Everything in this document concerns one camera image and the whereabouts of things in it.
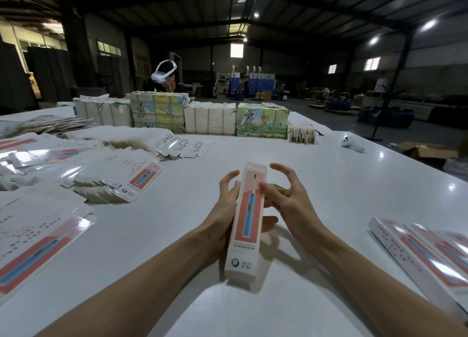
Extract green yellow carton bundle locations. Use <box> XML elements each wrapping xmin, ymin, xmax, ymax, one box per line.
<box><xmin>126</xmin><ymin>91</ymin><xmax>190</xmax><ymax>134</ymax></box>

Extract small white object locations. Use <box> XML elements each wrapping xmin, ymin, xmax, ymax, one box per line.
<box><xmin>341</xmin><ymin>134</ymin><xmax>366</xmax><ymax>153</ymax></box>

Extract blue machine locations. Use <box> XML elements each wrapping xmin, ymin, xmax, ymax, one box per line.
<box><xmin>229</xmin><ymin>65</ymin><xmax>276</xmax><ymax>99</ymax></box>

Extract person's left hand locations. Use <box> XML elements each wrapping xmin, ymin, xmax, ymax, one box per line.
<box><xmin>201</xmin><ymin>169</ymin><xmax>279</xmax><ymax>264</ymax></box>

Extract blue bins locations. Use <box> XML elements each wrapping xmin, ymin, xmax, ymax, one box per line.
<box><xmin>357</xmin><ymin>107</ymin><xmax>415</xmax><ymax>129</ymax></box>

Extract dark grey cabinet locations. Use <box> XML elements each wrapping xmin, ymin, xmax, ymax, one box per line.
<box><xmin>25</xmin><ymin>47</ymin><xmax>76</xmax><ymax>104</ymax></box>

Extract person's right forearm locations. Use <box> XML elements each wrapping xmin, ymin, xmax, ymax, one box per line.
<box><xmin>307</xmin><ymin>227</ymin><xmax>468</xmax><ymax>337</ymax></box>

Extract white toothbrush carton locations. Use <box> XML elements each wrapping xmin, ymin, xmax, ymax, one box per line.
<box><xmin>224</xmin><ymin>162</ymin><xmax>269</xmax><ymax>283</ymax></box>

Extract grey crate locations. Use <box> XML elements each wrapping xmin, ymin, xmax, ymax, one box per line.
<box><xmin>73</xmin><ymin>85</ymin><xmax>111</xmax><ymax>98</ymax></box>

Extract person's right hand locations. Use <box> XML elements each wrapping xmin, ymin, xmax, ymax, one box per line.
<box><xmin>261</xmin><ymin>163</ymin><xmax>332</xmax><ymax>250</ymax></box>

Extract pile of carton blanks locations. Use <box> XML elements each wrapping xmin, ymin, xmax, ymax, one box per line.
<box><xmin>0</xmin><ymin>125</ymin><xmax>213</xmax><ymax>305</ymax></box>

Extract small beige card stack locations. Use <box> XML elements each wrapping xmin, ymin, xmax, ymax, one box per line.
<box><xmin>287</xmin><ymin>125</ymin><xmax>316</xmax><ymax>145</ymax></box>

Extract white headset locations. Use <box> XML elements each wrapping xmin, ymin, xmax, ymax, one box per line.
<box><xmin>151</xmin><ymin>59</ymin><xmax>178</xmax><ymax>85</ymax></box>

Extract row of white cartons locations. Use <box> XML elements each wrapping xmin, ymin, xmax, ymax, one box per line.
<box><xmin>183</xmin><ymin>101</ymin><xmax>238</xmax><ymax>136</ymax></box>
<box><xmin>72</xmin><ymin>95</ymin><xmax>134</xmax><ymax>127</ymax></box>

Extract white plastic bags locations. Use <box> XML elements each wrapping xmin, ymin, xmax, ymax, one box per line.
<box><xmin>443</xmin><ymin>156</ymin><xmax>468</xmax><ymax>179</ymax></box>

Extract person's left forearm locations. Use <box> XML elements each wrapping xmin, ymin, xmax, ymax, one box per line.
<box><xmin>37</xmin><ymin>231</ymin><xmax>224</xmax><ymax>337</ymax></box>

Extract black floor stand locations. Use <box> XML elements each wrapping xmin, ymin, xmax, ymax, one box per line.
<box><xmin>366</xmin><ymin>34</ymin><xmax>414</xmax><ymax>140</ymax></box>

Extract open cardboard box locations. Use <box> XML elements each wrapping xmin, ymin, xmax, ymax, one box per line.
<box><xmin>397</xmin><ymin>142</ymin><xmax>460</xmax><ymax>170</ymax></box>

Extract green printed carton bundle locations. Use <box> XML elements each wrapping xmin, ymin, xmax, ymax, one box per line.
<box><xmin>235</xmin><ymin>102</ymin><xmax>290</xmax><ymax>140</ymax></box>

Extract pile of grey flat sheets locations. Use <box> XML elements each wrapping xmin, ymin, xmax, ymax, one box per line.
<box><xmin>0</xmin><ymin>114</ymin><xmax>96</xmax><ymax>138</ymax></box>

